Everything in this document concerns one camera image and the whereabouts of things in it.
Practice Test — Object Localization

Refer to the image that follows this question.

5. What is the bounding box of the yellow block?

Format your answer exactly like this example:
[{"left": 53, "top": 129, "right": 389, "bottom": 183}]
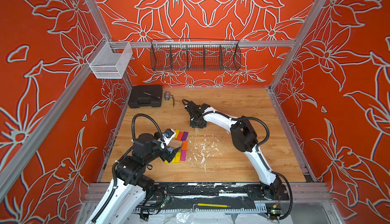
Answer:
[
  {"left": 174, "top": 152, "right": 181, "bottom": 164},
  {"left": 174, "top": 129, "right": 180, "bottom": 139}
]

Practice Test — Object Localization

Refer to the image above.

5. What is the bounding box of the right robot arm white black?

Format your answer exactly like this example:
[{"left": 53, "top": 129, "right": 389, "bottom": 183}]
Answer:
[{"left": 182, "top": 99, "right": 290, "bottom": 200}]

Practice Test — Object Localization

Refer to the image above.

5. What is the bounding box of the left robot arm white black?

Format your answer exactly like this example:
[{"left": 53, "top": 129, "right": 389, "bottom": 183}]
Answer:
[{"left": 86, "top": 113, "right": 181, "bottom": 224}]

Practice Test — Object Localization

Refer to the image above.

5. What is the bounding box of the magenta block lower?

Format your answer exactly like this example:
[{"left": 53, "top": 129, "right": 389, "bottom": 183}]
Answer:
[{"left": 180, "top": 151, "right": 187, "bottom": 162}]

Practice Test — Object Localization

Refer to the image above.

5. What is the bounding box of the purple block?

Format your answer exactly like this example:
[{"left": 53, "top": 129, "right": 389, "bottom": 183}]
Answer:
[{"left": 181, "top": 132, "right": 189, "bottom": 141}]

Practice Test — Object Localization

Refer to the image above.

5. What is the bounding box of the orange block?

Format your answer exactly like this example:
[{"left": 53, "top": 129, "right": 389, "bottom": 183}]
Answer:
[{"left": 181, "top": 141, "right": 188, "bottom": 151}]

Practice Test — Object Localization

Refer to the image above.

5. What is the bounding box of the red block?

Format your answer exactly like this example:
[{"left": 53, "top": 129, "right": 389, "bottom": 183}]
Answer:
[{"left": 176, "top": 132, "right": 184, "bottom": 141}]

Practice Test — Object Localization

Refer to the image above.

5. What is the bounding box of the metal ball valve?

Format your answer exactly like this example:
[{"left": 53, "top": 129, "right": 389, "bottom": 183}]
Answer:
[{"left": 164, "top": 91, "right": 175, "bottom": 107}]

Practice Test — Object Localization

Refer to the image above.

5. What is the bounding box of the yellow pencil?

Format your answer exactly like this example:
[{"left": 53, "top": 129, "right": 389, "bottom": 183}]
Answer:
[{"left": 197, "top": 203, "right": 230, "bottom": 208}]

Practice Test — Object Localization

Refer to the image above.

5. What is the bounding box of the black plastic tool case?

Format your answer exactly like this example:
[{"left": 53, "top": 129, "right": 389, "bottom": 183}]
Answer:
[{"left": 128, "top": 85, "right": 163, "bottom": 108}]

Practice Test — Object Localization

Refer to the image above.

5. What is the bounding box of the white mesh basket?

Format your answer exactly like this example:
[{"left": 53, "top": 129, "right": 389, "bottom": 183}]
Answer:
[{"left": 86, "top": 36, "right": 133, "bottom": 79}]

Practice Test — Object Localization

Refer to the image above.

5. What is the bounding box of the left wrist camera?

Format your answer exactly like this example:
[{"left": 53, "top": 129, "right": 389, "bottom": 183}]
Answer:
[{"left": 162, "top": 129, "right": 176, "bottom": 141}]

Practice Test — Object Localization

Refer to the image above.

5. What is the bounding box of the black wire basket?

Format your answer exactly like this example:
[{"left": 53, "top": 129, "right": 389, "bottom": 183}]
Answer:
[{"left": 150, "top": 38, "right": 242, "bottom": 72}]

